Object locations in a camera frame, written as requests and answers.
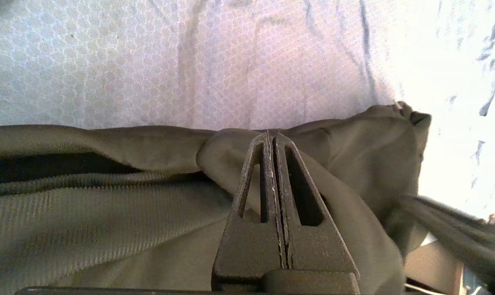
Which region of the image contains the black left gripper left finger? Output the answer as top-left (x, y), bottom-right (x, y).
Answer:
top-left (211, 132), bottom-right (288, 287)

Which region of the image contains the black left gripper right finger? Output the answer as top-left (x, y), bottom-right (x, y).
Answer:
top-left (273, 133), bottom-right (361, 287)

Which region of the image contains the black zip hoodie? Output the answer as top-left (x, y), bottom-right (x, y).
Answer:
top-left (0, 101), bottom-right (432, 295)

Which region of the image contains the tan wooden panel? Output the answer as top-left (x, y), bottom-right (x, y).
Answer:
top-left (404, 240), bottom-right (465, 295)

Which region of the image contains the blue bed sheet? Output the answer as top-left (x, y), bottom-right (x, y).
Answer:
top-left (0, 0), bottom-right (495, 220)

